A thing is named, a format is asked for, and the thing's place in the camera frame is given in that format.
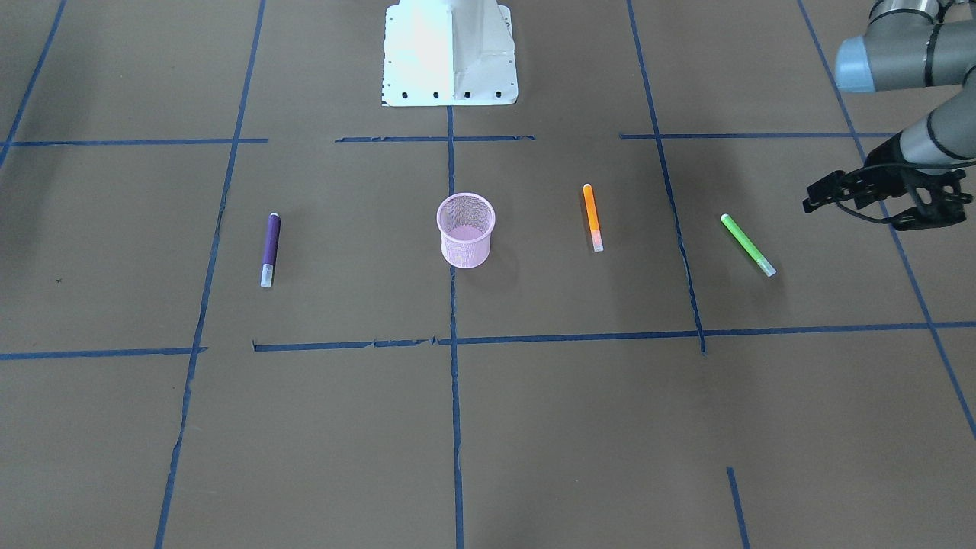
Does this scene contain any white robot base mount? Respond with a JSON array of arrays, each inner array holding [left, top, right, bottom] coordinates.
[[380, 1, 519, 108]]

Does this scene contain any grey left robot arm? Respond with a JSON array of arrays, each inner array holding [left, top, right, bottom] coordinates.
[[802, 1, 975, 232]]

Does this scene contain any pink mesh pen holder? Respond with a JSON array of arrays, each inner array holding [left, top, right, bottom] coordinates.
[[435, 192, 497, 270]]

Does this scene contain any purple marker pen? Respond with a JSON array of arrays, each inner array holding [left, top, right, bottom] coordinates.
[[259, 212, 281, 288]]

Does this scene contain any orange marker pen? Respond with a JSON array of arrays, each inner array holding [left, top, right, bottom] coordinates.
[[582, 183, 604, 252]]

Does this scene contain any green marker pen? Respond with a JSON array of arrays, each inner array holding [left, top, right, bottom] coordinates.
[[719, 214, 777, 278]]

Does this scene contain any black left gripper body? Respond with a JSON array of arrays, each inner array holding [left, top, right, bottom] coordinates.
[[865, 161, 967, 205]]

